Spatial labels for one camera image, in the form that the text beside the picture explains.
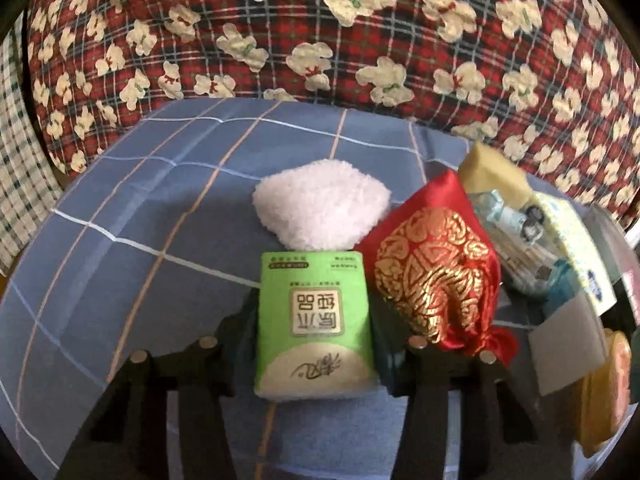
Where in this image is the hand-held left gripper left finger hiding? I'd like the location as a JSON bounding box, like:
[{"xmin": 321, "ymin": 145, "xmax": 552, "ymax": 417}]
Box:
[{"xmin": 52, "ymin": 287, "xmax": 261, "ymax": 480}]

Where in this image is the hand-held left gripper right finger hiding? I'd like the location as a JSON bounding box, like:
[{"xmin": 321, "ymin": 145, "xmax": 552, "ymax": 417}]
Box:
[{"xmin": 370, "ymin": 305, "xmax": 571, "ymax": 480}]

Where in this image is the green tissue packet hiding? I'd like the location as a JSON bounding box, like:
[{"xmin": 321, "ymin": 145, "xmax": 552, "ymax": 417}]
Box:
[{"xmin": 252, "ymin": 249, "xmax": 378, "ymax": 401}]

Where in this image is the red satin pouch gold pattern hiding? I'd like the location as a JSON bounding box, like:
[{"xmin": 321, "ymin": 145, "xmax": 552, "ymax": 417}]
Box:
[{"xmin": 357, "ymin": 169, "xmax": 519, "ymax": 368}]

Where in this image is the cotton swab packet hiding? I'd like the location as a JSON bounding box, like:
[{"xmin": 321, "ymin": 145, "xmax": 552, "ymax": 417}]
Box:
[{"xmin": 472, "ymin": 189, "xmax": 581, "ymax": 301}]

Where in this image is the white foam block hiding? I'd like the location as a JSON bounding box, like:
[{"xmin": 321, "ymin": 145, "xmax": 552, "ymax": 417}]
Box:
[{"xmin": 527, "ymin": 290, "xmax": 608, "ymax": 396}]

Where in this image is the teal cloth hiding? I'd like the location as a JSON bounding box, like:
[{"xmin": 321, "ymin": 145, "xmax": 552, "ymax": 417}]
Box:
[{"xmin": 542, "ymin": 259, "xmax": 583, "ymax": 317}]

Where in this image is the blue checked bedsheet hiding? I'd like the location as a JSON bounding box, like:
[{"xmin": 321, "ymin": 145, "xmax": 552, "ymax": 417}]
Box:
[{"xmin": 0, "ymin": 97, "xmax": 626, "ymax": 480}]

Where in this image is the white fluffy cloth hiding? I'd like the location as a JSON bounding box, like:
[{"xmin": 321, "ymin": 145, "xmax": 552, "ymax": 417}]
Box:
[{"xmin": 251, "ymin": 159, "xmax": 392, "ymax": 252}]

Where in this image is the beige sponge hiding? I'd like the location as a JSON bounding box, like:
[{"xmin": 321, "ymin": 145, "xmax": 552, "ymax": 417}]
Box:
[{"xmin": 458, "ymin": 141, "xmax": 536, "ymax": 211}]

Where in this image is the orange round puff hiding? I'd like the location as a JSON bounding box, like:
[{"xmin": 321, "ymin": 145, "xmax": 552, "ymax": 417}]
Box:
[{"xmin": 575, "ymin": 329, "xmax": 633, "ymax": 458}]

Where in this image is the yellow dotted packet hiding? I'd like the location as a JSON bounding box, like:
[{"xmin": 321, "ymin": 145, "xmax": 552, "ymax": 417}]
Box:
[{"xmin": 535, "ymin": 194, "xmax": 618, "ymax": 318}]

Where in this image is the red plaid bear blanket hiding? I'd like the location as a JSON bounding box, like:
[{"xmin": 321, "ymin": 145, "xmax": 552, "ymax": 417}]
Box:
[{"xmin": 25, "ymin": 0, "xmax": 640, "ymax": 233}]

